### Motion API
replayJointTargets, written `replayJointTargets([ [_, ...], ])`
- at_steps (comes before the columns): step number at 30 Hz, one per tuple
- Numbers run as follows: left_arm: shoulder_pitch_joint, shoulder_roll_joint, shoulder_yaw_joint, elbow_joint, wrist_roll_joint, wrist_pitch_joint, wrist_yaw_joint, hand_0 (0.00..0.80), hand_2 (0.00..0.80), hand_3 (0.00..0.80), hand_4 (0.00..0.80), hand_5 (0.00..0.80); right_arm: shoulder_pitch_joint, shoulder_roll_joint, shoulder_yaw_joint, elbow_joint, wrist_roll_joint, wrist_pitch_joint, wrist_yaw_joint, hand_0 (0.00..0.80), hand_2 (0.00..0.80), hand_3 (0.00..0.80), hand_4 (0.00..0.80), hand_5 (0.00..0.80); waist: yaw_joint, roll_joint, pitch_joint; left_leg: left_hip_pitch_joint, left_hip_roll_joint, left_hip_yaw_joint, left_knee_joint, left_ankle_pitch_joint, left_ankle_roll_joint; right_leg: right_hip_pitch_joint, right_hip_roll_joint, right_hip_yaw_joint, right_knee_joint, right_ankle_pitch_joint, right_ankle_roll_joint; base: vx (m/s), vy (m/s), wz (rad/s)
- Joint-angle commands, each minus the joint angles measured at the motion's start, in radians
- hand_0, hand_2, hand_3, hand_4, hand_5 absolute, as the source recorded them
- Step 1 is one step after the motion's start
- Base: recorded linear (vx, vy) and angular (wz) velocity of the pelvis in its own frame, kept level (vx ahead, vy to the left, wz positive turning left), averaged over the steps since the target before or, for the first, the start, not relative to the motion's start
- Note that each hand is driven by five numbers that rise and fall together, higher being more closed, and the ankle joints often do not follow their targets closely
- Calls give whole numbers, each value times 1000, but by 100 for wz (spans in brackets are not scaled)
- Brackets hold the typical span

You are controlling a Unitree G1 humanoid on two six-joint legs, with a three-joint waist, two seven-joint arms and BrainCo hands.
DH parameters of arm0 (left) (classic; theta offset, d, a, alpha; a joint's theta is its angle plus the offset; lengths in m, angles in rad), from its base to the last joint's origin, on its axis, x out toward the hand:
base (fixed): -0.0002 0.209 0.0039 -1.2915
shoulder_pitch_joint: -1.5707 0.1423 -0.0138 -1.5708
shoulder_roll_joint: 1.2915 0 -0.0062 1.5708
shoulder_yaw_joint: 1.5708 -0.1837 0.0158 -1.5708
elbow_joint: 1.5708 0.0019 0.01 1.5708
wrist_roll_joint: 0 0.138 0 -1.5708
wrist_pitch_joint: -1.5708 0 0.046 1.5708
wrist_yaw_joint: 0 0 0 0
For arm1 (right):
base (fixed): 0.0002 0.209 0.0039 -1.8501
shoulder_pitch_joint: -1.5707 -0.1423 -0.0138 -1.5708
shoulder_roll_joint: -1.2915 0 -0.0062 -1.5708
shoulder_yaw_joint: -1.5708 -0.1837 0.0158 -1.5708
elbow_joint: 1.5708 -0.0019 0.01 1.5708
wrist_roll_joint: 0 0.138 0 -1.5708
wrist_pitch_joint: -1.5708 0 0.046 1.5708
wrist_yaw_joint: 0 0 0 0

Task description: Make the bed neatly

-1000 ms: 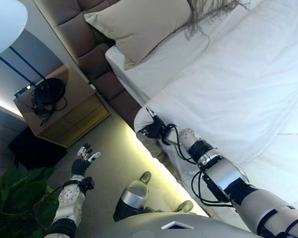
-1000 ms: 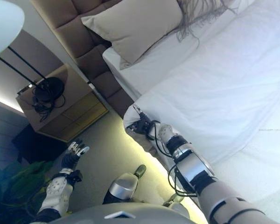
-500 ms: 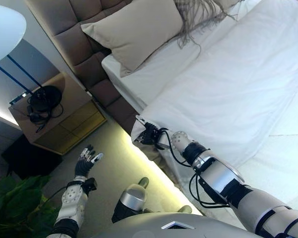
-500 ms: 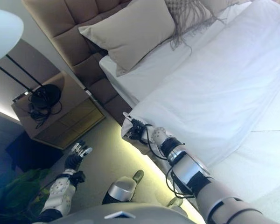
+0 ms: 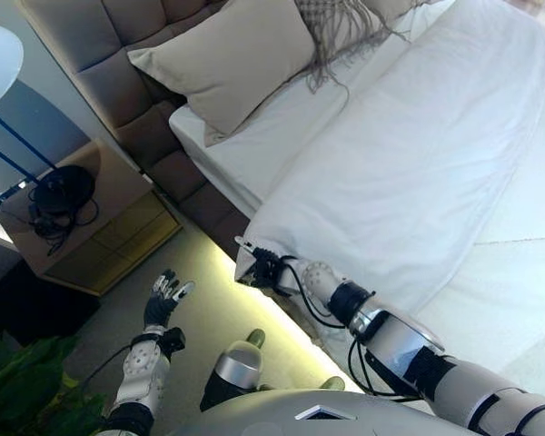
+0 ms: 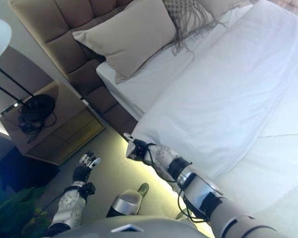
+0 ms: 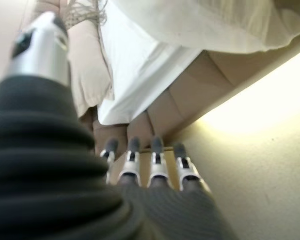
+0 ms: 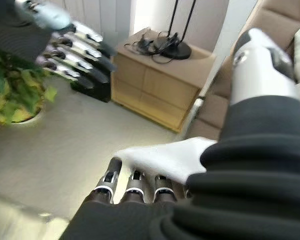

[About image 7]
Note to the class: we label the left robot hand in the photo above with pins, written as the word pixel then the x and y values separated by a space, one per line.
pixel 40 162

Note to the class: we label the beige pillow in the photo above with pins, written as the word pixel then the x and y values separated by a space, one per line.
pixel 90 70

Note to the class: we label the brown padded bed frame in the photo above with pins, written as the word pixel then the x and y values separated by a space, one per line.
pixel 190 90

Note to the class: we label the white duvet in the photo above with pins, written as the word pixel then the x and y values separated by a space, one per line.
pixel 215 22

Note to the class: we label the white bed sheet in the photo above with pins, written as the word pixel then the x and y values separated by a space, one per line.
pixel 135 75

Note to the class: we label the fringed beige cushion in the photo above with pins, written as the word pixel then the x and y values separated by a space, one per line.
pixel 82 10

